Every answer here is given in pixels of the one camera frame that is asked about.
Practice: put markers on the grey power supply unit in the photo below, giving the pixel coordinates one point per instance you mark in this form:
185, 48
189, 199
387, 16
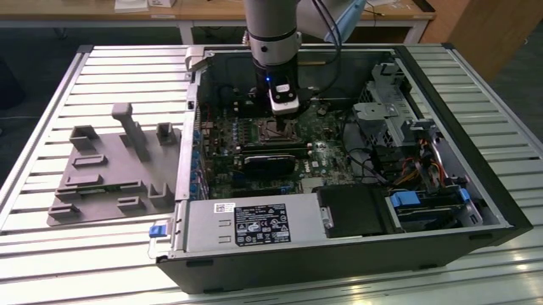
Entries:
203, 228

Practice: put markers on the wooden cabinet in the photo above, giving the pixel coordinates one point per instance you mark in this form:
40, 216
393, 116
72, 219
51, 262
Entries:
487, 31

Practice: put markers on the grey parts rack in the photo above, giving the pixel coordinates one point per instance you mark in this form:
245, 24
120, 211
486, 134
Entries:
109, 171

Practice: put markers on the black RAM stick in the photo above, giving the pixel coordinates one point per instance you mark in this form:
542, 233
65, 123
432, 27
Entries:
275, 144

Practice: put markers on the pale blue teach pendant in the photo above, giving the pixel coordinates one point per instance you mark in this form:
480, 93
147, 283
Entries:
349, 19

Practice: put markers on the black open PC case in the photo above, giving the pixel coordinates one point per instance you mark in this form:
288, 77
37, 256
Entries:
296, 267

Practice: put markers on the blue case latch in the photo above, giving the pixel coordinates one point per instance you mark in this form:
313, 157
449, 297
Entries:
157, 231

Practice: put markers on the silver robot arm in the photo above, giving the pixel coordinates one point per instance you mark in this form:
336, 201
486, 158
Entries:
271, 31

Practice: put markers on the small silver heatsink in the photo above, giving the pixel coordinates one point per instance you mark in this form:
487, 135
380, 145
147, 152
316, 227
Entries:
312, 184

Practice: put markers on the wooden desk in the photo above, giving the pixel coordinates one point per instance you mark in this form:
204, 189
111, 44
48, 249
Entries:
191, 12

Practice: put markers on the green motherboard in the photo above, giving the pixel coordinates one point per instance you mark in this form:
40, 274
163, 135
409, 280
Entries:
331, 155

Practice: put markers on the white camera on black bracket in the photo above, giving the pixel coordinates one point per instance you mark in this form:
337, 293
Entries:
284, 105

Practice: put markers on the hard disk in blue carrier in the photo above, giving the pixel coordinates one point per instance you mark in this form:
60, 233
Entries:
403, 198

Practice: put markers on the silver CPU plate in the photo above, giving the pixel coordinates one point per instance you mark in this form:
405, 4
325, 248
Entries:
271, 130

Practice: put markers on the black graphics card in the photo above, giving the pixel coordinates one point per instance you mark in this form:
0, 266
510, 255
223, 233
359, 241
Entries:
269, 165

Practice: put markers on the white box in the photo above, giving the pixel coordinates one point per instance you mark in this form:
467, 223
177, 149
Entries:
161, 3
131, 5

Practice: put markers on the grey metal drive cage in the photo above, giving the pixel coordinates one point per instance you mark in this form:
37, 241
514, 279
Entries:
381, 111

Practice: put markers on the black drive box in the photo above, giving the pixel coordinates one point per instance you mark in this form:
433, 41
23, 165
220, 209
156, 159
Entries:
352, 213

